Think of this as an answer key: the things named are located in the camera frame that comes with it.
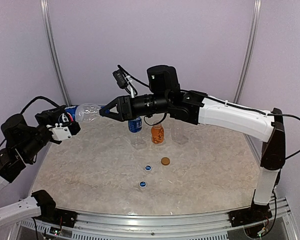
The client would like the aluminium front rail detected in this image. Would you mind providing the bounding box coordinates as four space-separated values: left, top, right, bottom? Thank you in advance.
7 198 300 240

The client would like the clear bottle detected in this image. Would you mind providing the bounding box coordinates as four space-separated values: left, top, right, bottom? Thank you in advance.
171 122 188 145

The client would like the right aluminium post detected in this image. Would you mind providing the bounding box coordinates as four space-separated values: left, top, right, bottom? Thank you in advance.
234 0 262 104

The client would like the white bottle cap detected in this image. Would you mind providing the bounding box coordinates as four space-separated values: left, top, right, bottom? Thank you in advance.
144 165 153 173

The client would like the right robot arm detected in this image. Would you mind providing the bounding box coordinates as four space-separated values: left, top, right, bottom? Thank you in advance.
99 65 286 222

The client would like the left aluminium post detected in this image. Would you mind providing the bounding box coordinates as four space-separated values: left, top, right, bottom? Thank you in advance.
39 0 72 107

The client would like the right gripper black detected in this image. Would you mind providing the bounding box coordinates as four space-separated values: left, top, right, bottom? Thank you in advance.
98 92 170 121

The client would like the blue white cap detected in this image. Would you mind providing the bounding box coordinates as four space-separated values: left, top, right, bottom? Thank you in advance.
138 181 147 188

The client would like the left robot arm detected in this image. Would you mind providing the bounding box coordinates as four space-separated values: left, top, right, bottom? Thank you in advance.
0 106 81 230

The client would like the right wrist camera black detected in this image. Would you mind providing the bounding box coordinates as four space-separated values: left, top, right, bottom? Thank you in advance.
112 69 138 98

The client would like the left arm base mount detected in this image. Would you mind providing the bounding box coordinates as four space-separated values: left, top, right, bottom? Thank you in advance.
31 189 78 228

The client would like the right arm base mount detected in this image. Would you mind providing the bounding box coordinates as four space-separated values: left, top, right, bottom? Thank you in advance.
228 199 273 227

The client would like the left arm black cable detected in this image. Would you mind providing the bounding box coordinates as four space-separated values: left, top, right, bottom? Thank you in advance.
0 96 66 166

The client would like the orange drink bottle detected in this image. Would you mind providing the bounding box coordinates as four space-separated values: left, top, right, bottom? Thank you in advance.
151 121 165 144

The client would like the brown bottle cap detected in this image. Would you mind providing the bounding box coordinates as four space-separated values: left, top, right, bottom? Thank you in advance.
160 157 171 166

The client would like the aluminium post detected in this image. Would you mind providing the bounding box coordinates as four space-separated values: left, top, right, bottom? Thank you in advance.
39 0 72 107
234 0 262 104

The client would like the blue bottle cap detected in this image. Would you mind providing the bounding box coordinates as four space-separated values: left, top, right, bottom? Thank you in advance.
99 106 110 117

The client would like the blue label bottle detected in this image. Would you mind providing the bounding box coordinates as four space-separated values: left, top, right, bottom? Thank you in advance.
128 117 143 147
58 103 101 124

